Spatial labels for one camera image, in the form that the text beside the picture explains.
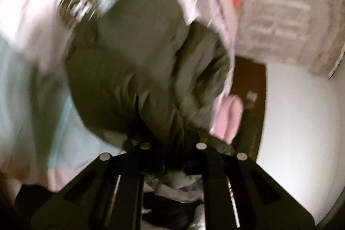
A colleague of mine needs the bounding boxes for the cartoon printed bed sheet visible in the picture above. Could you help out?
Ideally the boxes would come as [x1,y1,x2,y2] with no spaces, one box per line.
[0,0,238,189]

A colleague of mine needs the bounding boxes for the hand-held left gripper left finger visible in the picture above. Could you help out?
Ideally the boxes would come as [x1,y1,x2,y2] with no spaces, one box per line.
[30,142,152,230]

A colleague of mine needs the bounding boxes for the pink rolled quilt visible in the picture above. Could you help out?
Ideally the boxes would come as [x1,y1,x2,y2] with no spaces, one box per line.
[209,94,245,145]

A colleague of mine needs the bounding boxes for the dark wooden headboard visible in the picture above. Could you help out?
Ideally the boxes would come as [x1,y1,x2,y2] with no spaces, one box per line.
[229,56,268,163]

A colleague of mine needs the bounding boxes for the wide floral lace curtain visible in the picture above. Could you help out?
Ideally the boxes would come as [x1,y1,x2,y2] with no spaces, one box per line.
[231,0,345,80]

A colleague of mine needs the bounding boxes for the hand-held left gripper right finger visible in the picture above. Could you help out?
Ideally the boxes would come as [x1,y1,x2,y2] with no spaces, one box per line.
[194,142,316,230]

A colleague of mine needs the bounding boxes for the olive green hooded puffer jacket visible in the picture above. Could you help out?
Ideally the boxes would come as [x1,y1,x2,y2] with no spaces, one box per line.
[65,0,235,175]

